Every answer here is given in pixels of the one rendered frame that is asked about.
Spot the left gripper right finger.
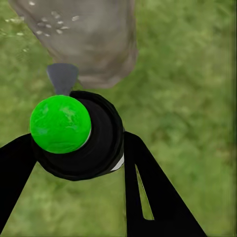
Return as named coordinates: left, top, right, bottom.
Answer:
left=123, top=132, right=207, bottom=237

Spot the pesticide atomizer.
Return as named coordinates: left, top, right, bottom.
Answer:
left=30, top=62, right=124, bottom=181

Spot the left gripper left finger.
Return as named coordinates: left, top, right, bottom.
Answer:
left=0, top=134, right=37, bottom=234

